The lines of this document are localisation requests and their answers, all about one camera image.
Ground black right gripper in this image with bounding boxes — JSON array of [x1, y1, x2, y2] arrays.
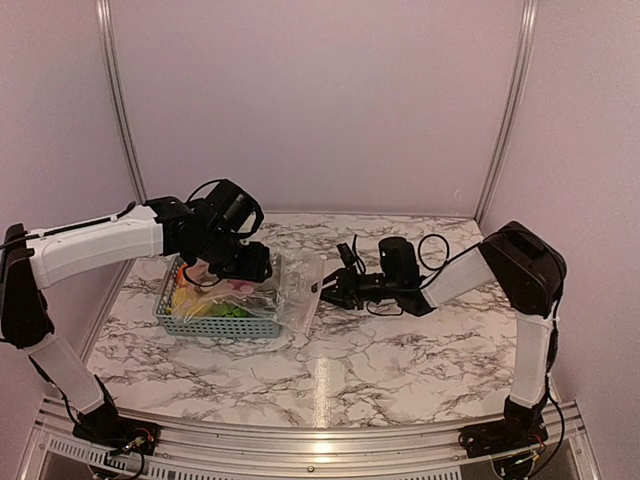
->
[[311, 265, 400, 310]]

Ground yellow toy bananas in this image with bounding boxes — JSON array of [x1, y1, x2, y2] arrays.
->
[[166, 298, 214, 321]]

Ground yellow toy lemon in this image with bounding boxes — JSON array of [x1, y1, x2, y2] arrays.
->
[[171, 288, 198, 310]]

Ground clear zip top bag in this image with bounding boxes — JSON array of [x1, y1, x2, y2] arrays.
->
[[176, 250, 323, 333]]

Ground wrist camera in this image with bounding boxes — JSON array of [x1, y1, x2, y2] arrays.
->
[[378, 236, 421, 290], [201, 179, 264, 240]]

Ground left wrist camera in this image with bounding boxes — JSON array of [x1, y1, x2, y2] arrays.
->
[[201, 179, 264, 240]]

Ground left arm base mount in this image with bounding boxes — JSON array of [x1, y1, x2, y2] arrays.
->
[[73, 417, 160, 456]]

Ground aluminium front rail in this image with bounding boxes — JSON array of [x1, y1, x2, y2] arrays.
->
[[19, 394, 604, 480]]

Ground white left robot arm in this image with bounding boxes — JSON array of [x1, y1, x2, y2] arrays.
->
[[1, 183, 271, 445]]

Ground aluminium frame post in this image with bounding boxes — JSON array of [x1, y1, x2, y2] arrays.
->
[[474, 0, 539, 226], [95, 0, 147, 203]]

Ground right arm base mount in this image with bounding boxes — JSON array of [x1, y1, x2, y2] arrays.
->
[[458, 420, 549, 458]]

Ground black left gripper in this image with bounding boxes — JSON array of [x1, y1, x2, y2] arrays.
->
[[198, 228, 272, 282]]

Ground grey plastic basket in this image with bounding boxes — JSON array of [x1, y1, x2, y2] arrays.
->
[[152, 257, 281, 339]]

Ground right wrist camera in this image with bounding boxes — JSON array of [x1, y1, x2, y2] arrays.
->
[[378, 236, 421, 290]]

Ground right aluminium frame post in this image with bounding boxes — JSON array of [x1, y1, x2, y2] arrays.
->
[[474, 0, 539, 226]]

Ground left aluminium frame post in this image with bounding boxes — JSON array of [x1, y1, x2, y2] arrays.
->
[[95, 0, 147, 203]]

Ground red toy strawberry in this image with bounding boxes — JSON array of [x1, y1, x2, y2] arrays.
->
[[229, 280, 255, 295]]

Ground orange toy fruit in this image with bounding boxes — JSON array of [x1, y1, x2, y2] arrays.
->
[[175, 264, 189, 287]]

